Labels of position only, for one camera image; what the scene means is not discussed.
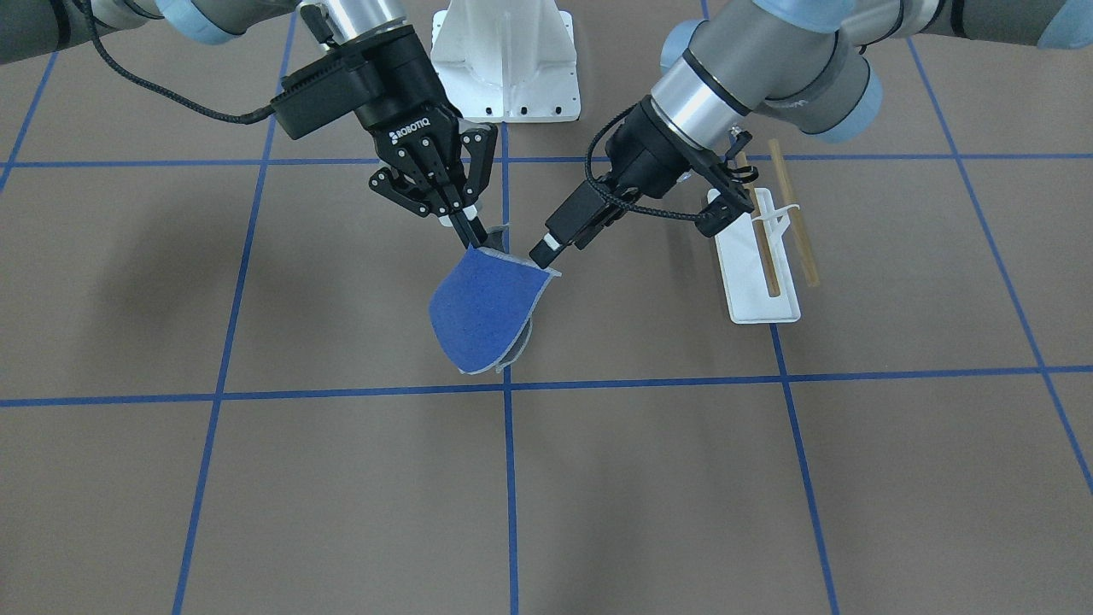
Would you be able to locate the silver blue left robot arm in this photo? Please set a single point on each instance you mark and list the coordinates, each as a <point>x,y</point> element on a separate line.
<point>800,62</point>

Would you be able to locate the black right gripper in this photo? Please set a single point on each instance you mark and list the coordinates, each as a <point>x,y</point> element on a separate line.
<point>400,96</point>

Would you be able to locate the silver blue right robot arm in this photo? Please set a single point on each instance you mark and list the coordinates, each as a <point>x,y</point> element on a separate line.
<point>36,28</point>

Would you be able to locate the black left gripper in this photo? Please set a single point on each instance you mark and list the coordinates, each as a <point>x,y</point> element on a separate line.
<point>651,151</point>

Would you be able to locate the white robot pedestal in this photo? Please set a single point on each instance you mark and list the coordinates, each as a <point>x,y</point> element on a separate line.
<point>508,61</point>

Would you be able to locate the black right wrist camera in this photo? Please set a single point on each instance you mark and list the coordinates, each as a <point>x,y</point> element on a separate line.
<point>325,91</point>

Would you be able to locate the white wooden towel rack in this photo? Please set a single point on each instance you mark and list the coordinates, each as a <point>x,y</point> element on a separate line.
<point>755,269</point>

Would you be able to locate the blue grey-edged towel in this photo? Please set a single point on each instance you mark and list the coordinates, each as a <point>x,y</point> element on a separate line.
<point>481,312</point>

